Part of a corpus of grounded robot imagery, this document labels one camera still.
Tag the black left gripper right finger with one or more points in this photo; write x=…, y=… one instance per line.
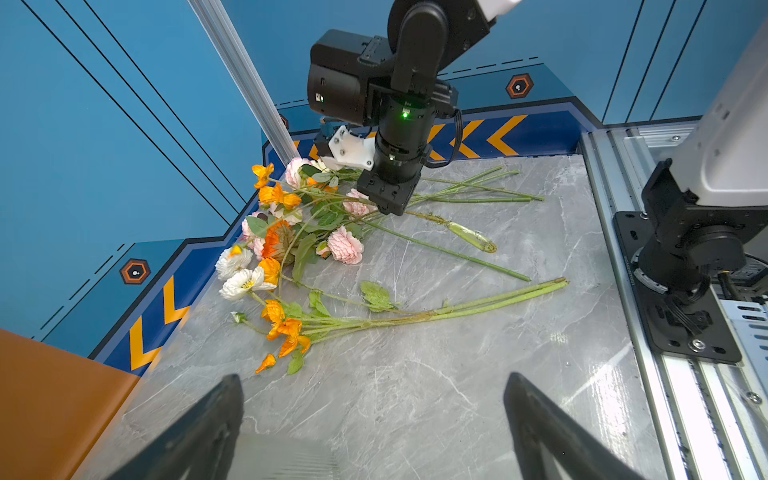
x=549, y=444

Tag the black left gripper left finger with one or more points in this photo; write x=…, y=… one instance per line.
x=200, y=444

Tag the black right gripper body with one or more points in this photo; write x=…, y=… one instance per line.
x=390, y=189

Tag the orange poppy spray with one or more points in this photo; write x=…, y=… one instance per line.
x=300, y=210
x=298, y=330

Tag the white ranunculus spray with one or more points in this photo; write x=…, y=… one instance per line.
x=239, y=279

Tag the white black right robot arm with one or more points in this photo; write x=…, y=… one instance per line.
x=705, y=201

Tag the clear ribbed glass vase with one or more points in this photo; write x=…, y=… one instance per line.
x=260, y=456

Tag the pink rose stem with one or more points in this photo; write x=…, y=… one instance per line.
x=409, y=252

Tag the mixed flower bunch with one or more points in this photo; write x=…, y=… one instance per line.
x=300, y=210

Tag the pink carnation stem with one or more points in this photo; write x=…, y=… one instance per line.
x=475, y=189

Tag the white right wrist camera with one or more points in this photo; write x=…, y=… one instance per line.
x=343, y=149

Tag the right aluminium corner post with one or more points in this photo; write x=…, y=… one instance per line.
x=222, y=33

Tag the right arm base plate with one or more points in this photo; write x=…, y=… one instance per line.
x=682, y=324

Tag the aluminium front rail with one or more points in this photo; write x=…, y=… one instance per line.
x=710, y=418

